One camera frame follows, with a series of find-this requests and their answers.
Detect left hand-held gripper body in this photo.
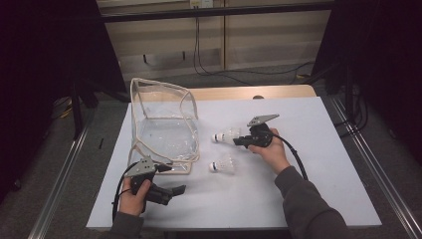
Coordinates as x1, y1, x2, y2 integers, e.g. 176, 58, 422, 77
124, 156, 174, 213

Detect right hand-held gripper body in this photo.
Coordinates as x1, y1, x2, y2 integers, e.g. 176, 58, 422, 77
233, 114, 281, 149

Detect white shuttlecock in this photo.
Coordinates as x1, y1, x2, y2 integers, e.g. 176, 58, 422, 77
208, 152, 237, 175
228, 127, 243, 142
212, 130, 233, 145

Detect clear plastic bag beige trim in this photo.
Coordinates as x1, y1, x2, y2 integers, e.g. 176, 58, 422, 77
127, 77, 201, 176

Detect person's right hand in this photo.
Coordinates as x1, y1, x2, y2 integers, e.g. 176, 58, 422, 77
248, 127, 293, 176

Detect person's left hand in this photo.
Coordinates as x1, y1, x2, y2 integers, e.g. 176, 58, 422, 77
118, 178, 152, 217

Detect white table cover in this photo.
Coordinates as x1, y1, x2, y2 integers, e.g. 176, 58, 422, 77
86, 96, 383, 231

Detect black metal stand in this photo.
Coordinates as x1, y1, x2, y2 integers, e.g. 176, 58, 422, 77
70, 76, 101, 140

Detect black horizontal bar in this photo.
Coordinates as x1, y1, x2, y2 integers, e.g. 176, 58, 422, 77
99, 1, 336, 24

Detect dark curtain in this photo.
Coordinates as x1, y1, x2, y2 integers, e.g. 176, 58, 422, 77
0, 0, 127, 203
312, 0, 422, 163

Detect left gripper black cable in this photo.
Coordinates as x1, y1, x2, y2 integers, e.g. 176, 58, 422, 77
111, 161, 140, 223

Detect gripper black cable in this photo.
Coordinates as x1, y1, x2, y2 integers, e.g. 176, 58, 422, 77
111, 161, 140, 223
270, 132, 310, 182

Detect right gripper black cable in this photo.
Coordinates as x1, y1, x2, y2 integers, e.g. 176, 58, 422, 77
270, 132, 310, 182

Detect black power cable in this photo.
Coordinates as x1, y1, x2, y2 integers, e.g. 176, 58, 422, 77
193, 7, 253, 87
195, 7, 317, 77

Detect metal floor rail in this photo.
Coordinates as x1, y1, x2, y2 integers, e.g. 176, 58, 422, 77
329, 96, 422, 239
27, 123, 92, 239

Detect black floor cable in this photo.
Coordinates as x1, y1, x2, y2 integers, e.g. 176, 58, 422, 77
332, 84, 370, 138

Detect white wall socket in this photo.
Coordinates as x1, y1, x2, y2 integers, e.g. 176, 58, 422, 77
189, 0, 214, 9

